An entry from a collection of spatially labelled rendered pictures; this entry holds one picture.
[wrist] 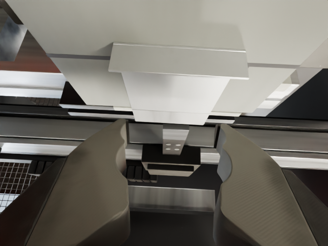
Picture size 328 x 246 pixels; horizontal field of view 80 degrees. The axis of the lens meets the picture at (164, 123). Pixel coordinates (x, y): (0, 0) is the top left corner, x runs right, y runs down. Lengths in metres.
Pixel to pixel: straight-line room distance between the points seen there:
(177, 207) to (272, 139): 0.37
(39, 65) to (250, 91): 0.22
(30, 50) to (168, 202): 0.23
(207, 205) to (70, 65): 0.17
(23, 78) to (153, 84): 0.17
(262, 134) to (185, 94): 0.36
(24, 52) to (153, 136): 0.30
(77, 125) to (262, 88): 0.43
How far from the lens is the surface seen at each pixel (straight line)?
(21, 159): 0.73
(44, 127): 0.55
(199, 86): 0.17
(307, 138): 0.58
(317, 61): 0.41
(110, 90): 0.19
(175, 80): 0.16
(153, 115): 0.23
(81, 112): 0.26
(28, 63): 0.27
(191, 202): 0.21
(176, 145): 0.33
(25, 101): 0.95
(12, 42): 0.34
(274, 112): 0.87
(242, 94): 0.19
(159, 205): 0.21
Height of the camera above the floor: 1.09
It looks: 22 degrees down
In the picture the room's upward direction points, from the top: 177 degrees counter-clockwise
